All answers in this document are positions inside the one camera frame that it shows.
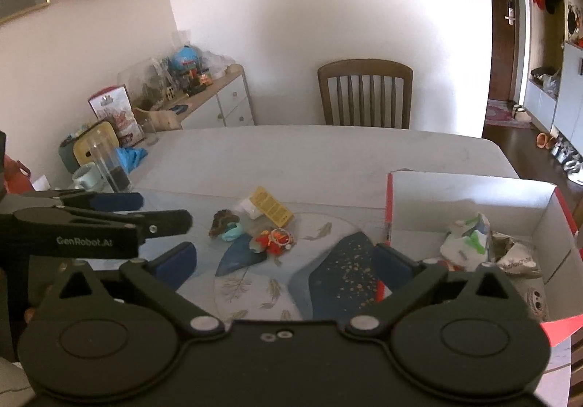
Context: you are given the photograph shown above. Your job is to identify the large white wall cabinet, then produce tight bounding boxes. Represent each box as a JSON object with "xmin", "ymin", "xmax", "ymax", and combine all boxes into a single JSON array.
[{"xmin": 519, "ymin": 0, "xmax": 583, "ymax": 148}]

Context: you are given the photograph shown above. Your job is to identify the blue cloth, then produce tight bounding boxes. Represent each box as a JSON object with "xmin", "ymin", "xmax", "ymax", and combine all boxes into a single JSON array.
[{"xmin": 114, "ymin": 146, "xmax": 149, "ymax": 173}]

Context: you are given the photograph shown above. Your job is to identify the tall glass with dark contents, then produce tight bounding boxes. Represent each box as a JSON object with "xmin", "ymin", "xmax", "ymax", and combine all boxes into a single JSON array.
[{"xmin": 86, "ymin": 138, "xmax": 133, "ymax": 193}]

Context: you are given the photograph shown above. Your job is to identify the red cardboard box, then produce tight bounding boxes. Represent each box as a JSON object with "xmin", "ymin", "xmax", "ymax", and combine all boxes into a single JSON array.
[{"xmin": 385, "ymin": 168, "xmax": 583, "ymax": 348}]

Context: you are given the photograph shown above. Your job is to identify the small yellow box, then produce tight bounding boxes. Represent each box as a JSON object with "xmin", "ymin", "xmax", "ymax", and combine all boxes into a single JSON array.
[{"xmin": 250, "ymin": 187, "xmax": 294, "ymax": 227}]

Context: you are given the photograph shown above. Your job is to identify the blue globe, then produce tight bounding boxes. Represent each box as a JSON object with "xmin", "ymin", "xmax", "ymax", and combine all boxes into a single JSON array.
[{"xmin": 171, "ymin": 45, "xmax": 201, "ymax": 71}]

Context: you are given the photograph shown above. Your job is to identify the mint green mug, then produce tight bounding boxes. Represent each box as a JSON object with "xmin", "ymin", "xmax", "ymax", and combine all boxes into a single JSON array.
[{"xmin": 73, "ymin": 162, "xmax": 107, "ymax": 191}]

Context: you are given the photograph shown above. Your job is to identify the wooden slat-back chair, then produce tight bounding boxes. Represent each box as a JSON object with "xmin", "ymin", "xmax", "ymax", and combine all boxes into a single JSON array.
[{"xmin": 317, "ymin": 58, "xmax": 414, "ymax": 130}]

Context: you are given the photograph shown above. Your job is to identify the white sideboard with wood top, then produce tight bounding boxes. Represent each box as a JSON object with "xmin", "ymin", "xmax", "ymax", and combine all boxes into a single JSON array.
[{"xmin": 150, "ymin": 64, "xmax": 256, "ymax": 130}]

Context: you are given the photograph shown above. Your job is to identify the white plastic bag green print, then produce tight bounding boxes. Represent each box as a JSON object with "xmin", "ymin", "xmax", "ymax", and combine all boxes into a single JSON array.
[{"xmin": 439, "ymin": 212, "xmax": 493, "ymax": 271}]

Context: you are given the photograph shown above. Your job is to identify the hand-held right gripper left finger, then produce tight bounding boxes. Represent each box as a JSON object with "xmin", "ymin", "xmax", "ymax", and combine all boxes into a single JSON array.
[{"xmin": 36, "ymin": 242, "xmax": 228, "ymax": 337}]

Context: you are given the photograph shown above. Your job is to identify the red orange toy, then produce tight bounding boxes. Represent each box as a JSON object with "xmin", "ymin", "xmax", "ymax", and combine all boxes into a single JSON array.
[{"xmin": 255, "ymin": 228, "xmax": 294, "ymax": 257}]

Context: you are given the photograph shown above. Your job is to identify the patterned doormat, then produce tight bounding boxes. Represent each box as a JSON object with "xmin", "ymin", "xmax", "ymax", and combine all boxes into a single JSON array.
[{"xmin": 483, "ymin": 99, "xmax": 533, "ymax": 130}]

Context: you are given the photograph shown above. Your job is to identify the red and white carton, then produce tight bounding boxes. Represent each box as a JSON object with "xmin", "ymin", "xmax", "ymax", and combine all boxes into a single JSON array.
[{"xmin": 88, "ymin": 85, "xmax": 142, "ymax": 146}]

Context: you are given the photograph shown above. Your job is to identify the cream and teal container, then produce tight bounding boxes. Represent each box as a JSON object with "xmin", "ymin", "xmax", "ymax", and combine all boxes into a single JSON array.
[{"xmin": 58, "ymin": 121, "xmax": 120, "ymax": 175}]

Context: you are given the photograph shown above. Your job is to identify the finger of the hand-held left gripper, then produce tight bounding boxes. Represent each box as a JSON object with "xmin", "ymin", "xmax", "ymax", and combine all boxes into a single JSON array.
[
  {"xmin": 18, "ymin": 189, "xmax": 145, "ymax": 213},
  {"xmin": 13, "ymin": 206, "xmax": 194, "ymax": 248}
]

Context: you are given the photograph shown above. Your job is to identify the bags in cabinet niche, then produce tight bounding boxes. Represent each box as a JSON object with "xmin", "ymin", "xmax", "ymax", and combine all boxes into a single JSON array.
[{"xmin": 531, "ymin": 65, "xmax": 562, "ymax": 98}]

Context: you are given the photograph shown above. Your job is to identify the dark wooden door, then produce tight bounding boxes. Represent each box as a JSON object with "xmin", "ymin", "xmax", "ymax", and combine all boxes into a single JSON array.
[{"xmin": 483, "ymin": 0, "xmax": 524, "ymax": 102}]

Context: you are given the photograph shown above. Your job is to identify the round koi print placemat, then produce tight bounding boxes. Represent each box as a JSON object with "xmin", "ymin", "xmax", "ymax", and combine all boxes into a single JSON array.
[{"xmin": 214, "ymin": 209, "xmax": 392, "ymax": 321}]

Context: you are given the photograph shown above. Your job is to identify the row of shoes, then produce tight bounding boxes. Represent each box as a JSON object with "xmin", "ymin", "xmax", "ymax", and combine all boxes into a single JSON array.
[{"xmin": 549, "ymin": 136, "xmax": 583, "ymax": 184}]

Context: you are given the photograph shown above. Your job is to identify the dark brown lumpy object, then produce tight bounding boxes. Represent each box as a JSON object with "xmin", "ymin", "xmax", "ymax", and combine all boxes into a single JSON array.
[{"xmin": 208, "ymin": 209, "xmax": 240, "ymax": 238}]

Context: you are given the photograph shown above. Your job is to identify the clear plastic bags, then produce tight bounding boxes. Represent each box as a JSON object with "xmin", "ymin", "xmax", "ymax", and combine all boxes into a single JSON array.
[{"xmin": 200, "ymin": 49, "xmax": 235, "ymax": 80}]

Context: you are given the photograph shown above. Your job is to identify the glass terrarium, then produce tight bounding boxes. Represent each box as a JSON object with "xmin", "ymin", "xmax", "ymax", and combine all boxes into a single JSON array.
[{"xmin": 117, "ymin": 58, "xmax": 176, "ymax": 111}]

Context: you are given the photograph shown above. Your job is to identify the silver snack wrapper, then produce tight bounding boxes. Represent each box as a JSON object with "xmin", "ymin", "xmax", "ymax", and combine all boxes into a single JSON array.
[{"xmin": 489, "ymin": 234, "xmax": 543, "ymax": 279}]

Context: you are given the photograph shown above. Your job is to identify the small drinking glass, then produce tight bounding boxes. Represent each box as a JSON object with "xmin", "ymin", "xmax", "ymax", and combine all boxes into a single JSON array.
[{"xmin": 142, "ymin": 118, "xmax": 160, "ymax": 146}]

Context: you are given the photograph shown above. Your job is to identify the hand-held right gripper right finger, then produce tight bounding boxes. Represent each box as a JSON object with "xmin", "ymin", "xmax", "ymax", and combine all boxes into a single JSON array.
[{"xmin": 346, "ymin": 243, "xmax": 540, "ymax": 337}]

